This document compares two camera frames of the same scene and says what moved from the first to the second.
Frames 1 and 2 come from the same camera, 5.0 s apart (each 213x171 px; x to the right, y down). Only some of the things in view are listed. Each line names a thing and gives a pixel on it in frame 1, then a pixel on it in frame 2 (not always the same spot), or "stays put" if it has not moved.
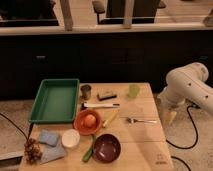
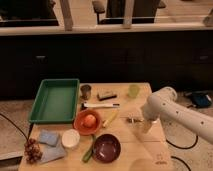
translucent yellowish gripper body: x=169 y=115 -> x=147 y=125
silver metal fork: x=132 y=121 stays put
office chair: x=112 y=11 stays put
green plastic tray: x=56 y=101 stays put
